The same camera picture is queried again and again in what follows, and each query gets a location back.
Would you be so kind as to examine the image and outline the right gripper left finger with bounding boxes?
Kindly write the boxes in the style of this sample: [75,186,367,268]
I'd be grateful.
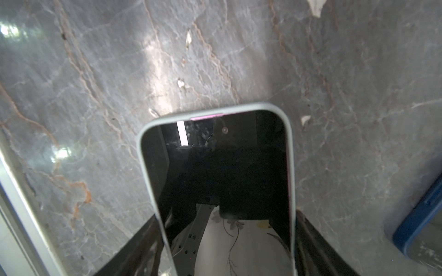
[95,216,164,276]

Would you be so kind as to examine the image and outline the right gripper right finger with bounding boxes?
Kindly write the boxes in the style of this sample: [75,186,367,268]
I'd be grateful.
[295,210,358,276]

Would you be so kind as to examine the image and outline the black phone purple edge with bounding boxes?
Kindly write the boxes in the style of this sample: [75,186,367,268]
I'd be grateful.
[140,109,292,276]

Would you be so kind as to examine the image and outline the light blue case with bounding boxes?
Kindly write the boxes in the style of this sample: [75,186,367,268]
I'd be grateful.
[136,102,298,276]

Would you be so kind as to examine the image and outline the black phone blue edge middle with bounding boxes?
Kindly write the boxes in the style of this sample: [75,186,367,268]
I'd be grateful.
[393,177,442,271]

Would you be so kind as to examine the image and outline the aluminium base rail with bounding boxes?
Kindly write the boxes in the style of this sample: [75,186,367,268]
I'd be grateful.
[1,152,69,276]

